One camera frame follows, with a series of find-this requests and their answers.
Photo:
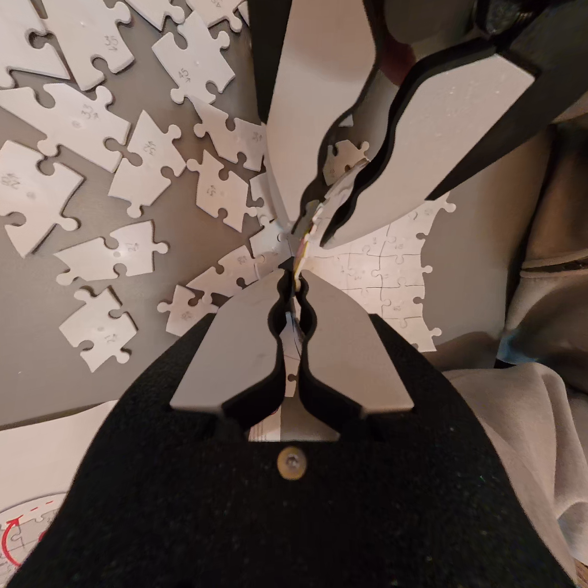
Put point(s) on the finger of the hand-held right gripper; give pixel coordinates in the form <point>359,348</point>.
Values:
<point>317,78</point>
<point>450,133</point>

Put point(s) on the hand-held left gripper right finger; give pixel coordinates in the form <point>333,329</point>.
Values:
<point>353,358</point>

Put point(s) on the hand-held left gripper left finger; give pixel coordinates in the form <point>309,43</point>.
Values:
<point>229,349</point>

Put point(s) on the assembled white puzzle ball section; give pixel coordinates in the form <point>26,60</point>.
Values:
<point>381,275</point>

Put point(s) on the single white puzzle piece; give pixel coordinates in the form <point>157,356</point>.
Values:
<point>342,186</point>

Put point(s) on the pile of loose puzzle pieces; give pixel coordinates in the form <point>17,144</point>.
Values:
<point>138,165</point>

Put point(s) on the dark blue cloth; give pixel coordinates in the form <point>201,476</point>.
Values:
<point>528,344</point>

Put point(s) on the person's grey clothing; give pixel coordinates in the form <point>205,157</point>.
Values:
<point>519,436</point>

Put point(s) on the white instruction sheet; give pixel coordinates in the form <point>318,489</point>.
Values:
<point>36,459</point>

